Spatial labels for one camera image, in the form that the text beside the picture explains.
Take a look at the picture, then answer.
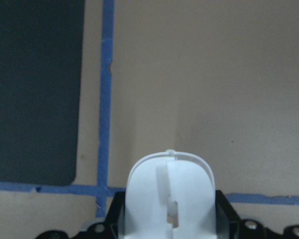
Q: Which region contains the white computer mouse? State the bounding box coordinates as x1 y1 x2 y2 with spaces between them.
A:
119 150 217 239

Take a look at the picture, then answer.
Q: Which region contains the black mousepad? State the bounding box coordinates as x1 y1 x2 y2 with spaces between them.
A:
0 0 85 186

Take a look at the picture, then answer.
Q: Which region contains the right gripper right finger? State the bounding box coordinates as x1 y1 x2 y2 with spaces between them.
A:
215 190 240 239

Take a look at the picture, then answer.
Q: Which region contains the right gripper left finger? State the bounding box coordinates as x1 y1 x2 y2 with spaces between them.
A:
104 192 126 239

